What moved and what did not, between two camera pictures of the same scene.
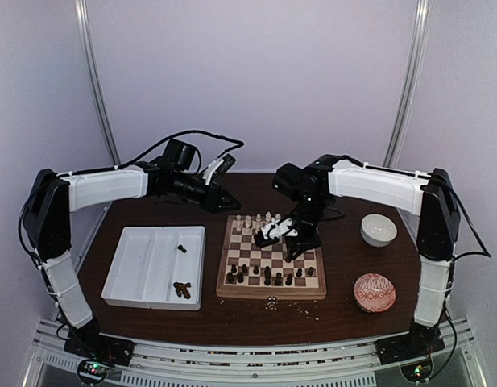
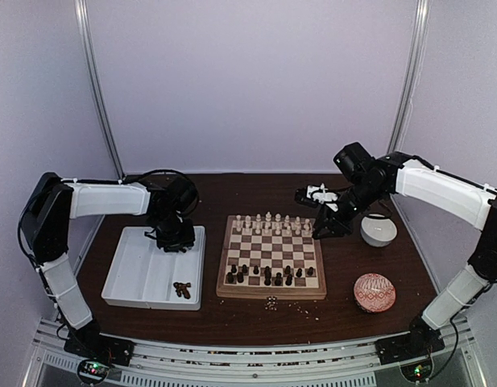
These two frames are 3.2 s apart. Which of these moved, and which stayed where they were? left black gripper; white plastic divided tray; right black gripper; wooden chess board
Moved: right black gripper; left black gripper
Stayed: white plastic divided tray; wooden chess board
